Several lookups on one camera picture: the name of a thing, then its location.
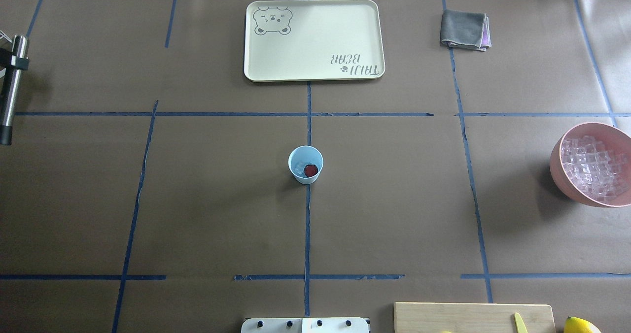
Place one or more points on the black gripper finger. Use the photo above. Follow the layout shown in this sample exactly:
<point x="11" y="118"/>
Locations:
<point x="10" y="60"/>

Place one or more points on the steel muddler with black tip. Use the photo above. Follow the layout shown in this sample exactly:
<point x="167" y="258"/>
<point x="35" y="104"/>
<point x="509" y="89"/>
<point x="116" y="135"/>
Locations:
<point x="10" y="90"/>

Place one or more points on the red strawberry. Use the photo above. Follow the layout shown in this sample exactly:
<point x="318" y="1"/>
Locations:
<point x="310" y="170"/>

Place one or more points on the light blue paper cup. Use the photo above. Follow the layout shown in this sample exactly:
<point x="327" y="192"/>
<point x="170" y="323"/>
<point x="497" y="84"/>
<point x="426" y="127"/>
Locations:
<point x="308" y="154"/>

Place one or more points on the pink bowl of ice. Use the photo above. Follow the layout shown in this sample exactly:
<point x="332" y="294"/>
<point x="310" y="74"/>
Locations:
<point x="591" y="165"/>

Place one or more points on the cream bear serving tray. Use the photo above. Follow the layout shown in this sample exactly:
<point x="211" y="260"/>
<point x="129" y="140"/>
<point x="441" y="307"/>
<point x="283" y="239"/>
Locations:
<point x="313" y="40"/>

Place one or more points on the grey folded cloth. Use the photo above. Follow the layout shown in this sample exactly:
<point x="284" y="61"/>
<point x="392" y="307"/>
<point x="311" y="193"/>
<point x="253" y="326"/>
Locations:
<point x="468" y="30"/>

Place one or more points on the wooden cutting board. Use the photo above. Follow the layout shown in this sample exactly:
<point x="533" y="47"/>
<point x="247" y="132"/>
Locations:
<point x="412" y="317"/>

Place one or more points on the yellow plastic knife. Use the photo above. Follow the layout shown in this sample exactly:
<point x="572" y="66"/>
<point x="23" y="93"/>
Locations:
<point x="519" y="323"/>

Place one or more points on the yellow lemon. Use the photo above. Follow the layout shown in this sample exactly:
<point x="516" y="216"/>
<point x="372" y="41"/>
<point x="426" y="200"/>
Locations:
<point x="577" y="325"/>

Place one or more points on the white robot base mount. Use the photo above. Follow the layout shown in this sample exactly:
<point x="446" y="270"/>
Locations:
<point x="307" y="325"/>

